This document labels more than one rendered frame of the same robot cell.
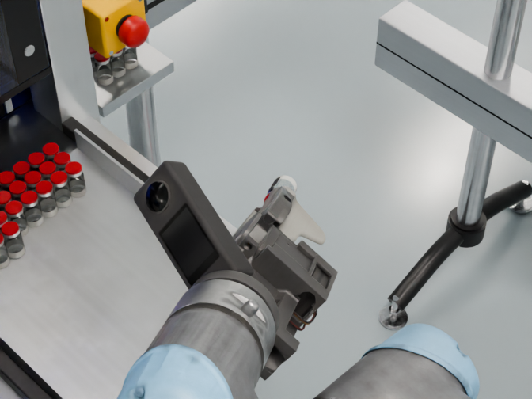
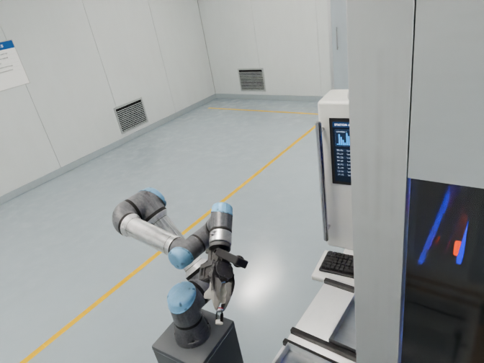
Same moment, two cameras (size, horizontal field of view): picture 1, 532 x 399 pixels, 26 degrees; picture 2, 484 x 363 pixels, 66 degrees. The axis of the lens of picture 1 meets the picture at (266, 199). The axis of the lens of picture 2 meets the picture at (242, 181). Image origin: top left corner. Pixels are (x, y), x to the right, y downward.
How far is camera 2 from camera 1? 149 cm
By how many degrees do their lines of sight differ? 104
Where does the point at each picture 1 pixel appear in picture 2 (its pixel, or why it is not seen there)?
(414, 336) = (179, 251)
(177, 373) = (219, 204)
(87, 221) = not seen: outside the picture
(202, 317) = (219, 222)
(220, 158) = not seen: outside the picture
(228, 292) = (217, 234)
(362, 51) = not seen: outside the picture
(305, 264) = (206, 272)
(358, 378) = (191, 242)
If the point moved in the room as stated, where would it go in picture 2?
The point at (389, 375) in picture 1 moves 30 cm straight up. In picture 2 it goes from (185, 243) to (163, 163)
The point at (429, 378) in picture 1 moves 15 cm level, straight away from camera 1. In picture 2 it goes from (177, 245) to (165, 276)
